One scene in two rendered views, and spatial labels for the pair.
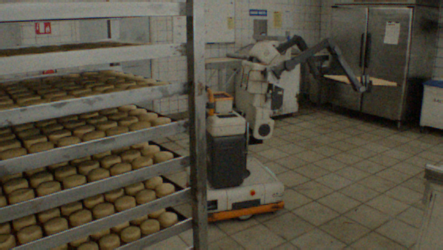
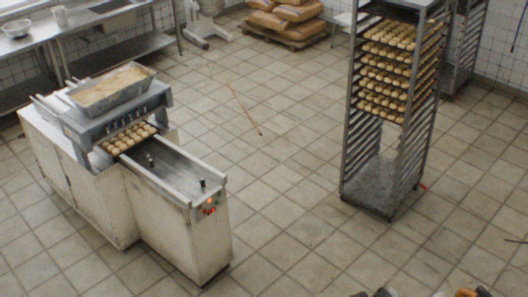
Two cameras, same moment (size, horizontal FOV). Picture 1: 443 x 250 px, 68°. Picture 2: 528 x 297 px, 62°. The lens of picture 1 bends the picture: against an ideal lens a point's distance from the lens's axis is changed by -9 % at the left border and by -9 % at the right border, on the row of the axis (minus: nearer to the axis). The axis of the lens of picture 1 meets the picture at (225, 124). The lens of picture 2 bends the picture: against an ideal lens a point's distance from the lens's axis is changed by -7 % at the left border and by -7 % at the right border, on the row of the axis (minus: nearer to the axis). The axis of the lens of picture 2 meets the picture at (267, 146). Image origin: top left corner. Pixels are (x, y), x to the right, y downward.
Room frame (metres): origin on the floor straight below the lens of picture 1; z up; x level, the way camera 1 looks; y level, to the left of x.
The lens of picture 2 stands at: (3.50, -0.97, 2.74)
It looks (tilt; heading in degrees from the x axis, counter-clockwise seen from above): 37 degrees down; 171
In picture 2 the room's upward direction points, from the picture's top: 2 degrees counter-clockwise
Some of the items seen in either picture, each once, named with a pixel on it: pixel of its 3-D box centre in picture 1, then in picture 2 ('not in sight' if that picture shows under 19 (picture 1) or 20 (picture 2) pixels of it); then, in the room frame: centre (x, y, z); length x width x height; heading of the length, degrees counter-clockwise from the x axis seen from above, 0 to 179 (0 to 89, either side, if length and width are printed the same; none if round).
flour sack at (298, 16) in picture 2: not in sight; (299, 8); (-2.47, 0.52, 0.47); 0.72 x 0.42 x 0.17; 130
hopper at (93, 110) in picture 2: not in sight; (112, 91); (0.72, -1.54, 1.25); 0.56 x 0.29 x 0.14; 128
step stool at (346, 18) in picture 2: not in sight; (354, 33); (-2.03, 1.16, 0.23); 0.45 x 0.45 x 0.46; 26
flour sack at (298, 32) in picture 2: not in sight; (302, 27); (-2.48, 0.56, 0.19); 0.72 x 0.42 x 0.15; 129
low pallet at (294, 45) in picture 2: not in sight; (285, 30); (-2.71, 0.37, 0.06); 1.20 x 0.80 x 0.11; 37
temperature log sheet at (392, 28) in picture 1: (391, 32); not in sight; (4.79, -2.31, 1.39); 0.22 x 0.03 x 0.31; 34
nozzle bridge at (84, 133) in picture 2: not in sight; (120, 121); (0.72, -1.54, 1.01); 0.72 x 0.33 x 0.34; 128
